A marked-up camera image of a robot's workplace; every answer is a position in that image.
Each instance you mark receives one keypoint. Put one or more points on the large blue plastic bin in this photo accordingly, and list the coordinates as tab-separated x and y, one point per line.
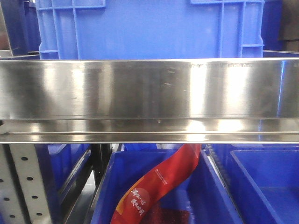
149	29

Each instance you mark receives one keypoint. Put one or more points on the perforated grey metal upright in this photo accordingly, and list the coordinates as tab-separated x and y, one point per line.
23	197

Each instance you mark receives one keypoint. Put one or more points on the blue bin lower right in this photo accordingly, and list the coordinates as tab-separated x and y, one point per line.
263	180

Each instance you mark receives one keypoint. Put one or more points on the blue bin lower left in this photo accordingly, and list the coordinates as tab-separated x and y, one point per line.
67	161

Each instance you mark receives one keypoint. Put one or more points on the red printed banner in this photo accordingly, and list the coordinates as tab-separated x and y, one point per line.
155	184

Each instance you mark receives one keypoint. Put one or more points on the stainless steel shelf rail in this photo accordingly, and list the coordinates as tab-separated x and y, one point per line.
223	100

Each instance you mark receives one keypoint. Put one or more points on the blue bin with red banner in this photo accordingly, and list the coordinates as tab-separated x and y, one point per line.
201	199

